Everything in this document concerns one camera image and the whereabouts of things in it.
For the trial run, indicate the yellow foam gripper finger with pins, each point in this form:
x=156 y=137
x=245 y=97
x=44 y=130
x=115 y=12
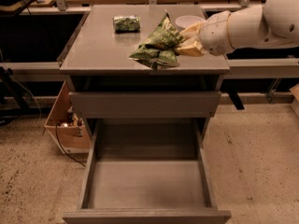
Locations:
x=192 y=30
x=191 y=47

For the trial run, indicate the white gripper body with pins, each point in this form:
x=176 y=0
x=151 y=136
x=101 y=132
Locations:
x=214 y=32

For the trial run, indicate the green jalapeno chip bag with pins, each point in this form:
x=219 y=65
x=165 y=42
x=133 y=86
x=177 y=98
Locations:
x=158 y=49

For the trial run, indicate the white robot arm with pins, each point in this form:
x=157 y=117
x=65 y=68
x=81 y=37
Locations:
x=272 y=25

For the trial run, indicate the small green snack bag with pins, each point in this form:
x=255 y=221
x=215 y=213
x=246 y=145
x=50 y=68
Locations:
x=124 y=24

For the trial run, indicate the grey drawer cabinet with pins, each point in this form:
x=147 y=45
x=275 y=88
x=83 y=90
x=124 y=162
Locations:
x=98 y=60

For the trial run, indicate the closed grey top drawer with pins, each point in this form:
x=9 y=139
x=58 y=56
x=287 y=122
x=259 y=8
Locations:
x=145 y=105

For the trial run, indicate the open grey middle drawer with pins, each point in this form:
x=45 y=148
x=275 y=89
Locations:
x=147 y=172

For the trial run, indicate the white ceramic bowl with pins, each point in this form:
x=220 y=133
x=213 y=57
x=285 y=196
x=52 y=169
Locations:
x=187 y=20

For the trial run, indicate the wooden box with clutter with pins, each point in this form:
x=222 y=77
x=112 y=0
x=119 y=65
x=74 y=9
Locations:
x=72 y=138

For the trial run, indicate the black stand at left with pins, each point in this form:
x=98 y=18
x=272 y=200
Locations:
x=11 y=88

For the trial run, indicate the grey metal frame rail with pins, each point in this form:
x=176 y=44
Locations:
x=239 y=69

